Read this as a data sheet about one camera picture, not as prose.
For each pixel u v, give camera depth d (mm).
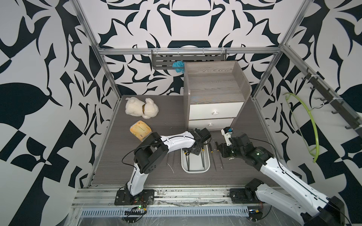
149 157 492
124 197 695
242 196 739
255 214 712
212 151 892
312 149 671
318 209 399
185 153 754
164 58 964
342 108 550
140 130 963
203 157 873
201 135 726
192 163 851
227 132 702
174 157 882
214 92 795
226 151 689
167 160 874
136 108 988
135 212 728
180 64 900
